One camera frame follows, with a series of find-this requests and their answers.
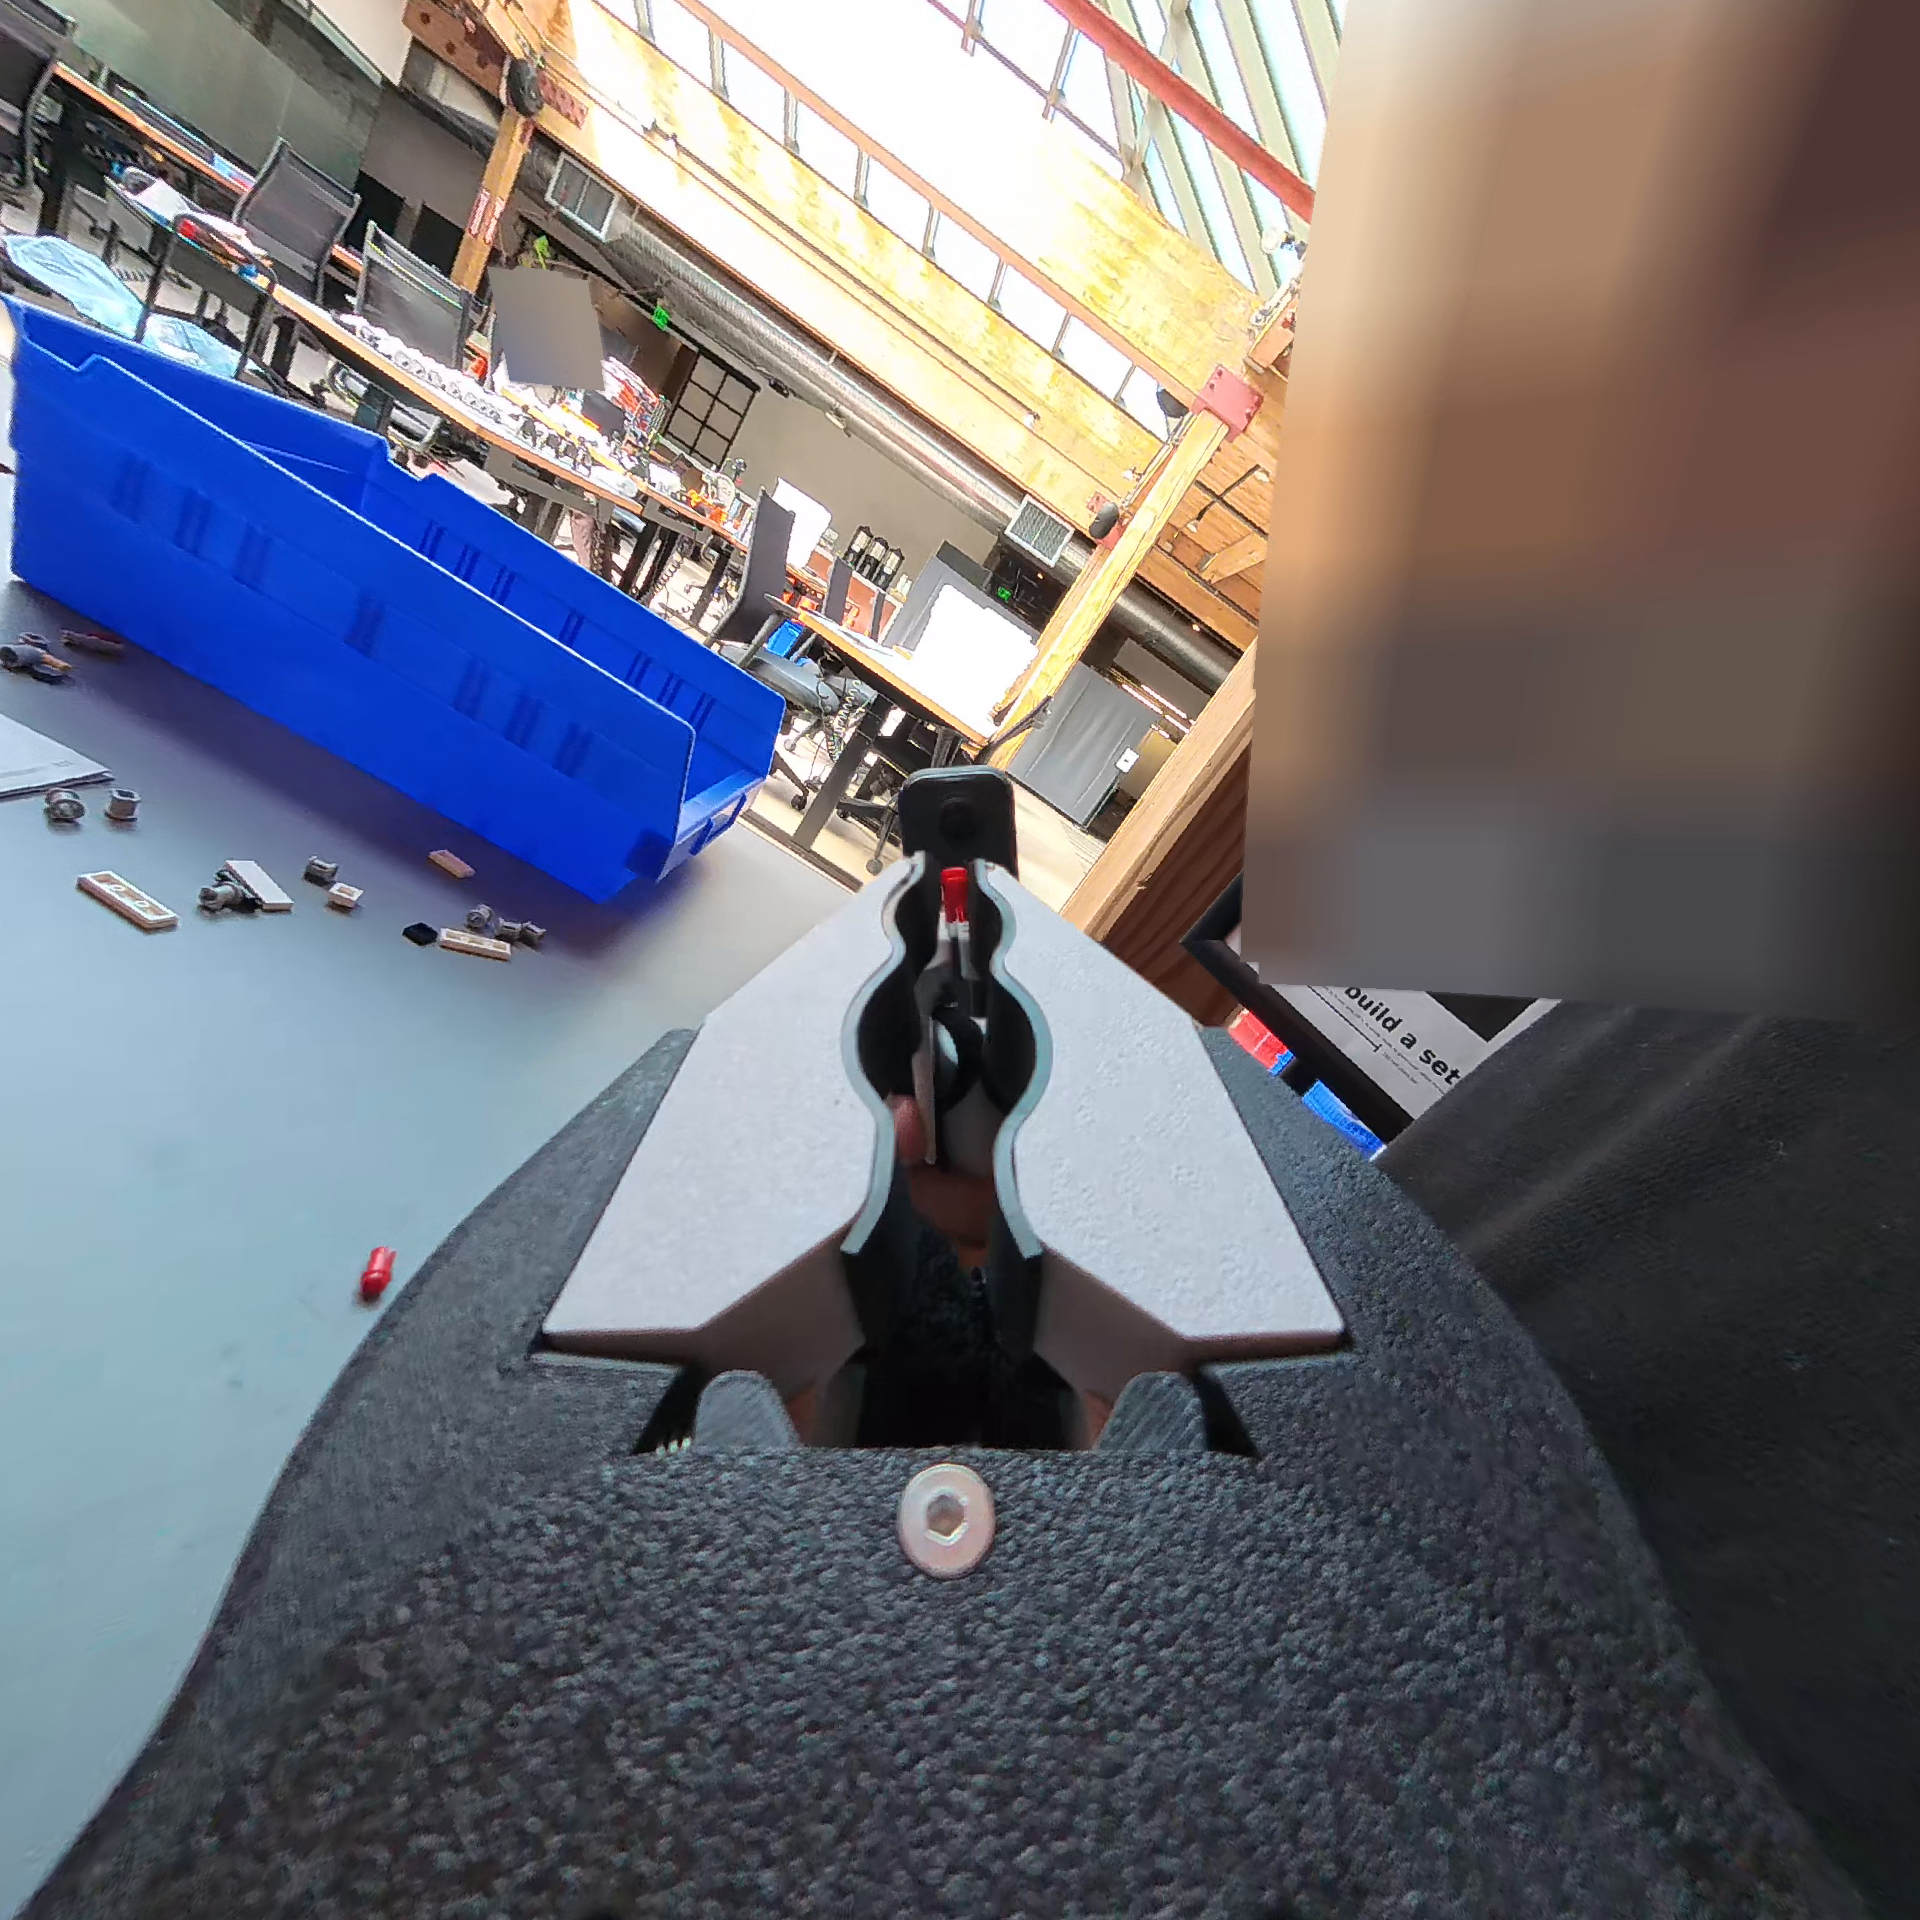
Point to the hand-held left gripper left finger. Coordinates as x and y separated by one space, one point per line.
705 1184

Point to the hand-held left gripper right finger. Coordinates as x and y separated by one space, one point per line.
1185 1184

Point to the red lego pin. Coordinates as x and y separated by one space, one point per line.
375 1272
954 894

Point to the grey lego connector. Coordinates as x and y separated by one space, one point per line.
506 925
30 657

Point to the white lego tile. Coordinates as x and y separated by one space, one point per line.
263 884

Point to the lego instruction booklet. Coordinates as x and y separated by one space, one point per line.
45 758

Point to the brown lego piece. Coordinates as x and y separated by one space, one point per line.
92 641

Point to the person's right hand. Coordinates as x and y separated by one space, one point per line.
952 1208

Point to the wooden top desk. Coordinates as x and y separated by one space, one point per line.
901 674

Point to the black white printed sign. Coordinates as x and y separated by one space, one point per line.
1394 1034

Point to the person's dark clothing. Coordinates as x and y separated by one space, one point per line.
1680 1350

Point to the blue plastic bin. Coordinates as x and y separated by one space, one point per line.
375 600

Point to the black mesh office chair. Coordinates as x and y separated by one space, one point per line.
300 210
428 292

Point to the light blue plastic bag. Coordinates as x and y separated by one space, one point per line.
75 284

